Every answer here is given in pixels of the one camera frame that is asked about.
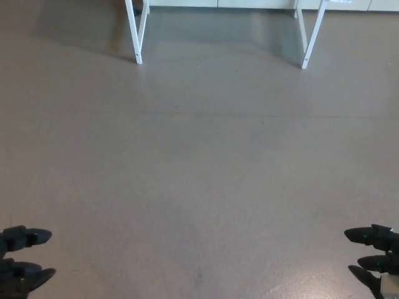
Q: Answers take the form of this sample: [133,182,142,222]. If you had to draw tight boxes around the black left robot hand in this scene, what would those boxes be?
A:
[0,225,57,299]

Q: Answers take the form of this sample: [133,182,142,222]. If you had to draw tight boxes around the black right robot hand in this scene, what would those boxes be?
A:
[344,224,399,299]

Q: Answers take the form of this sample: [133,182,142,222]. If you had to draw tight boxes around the white metal table leg frame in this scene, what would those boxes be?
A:
[292,0,328,70]
[124,0,151,65]

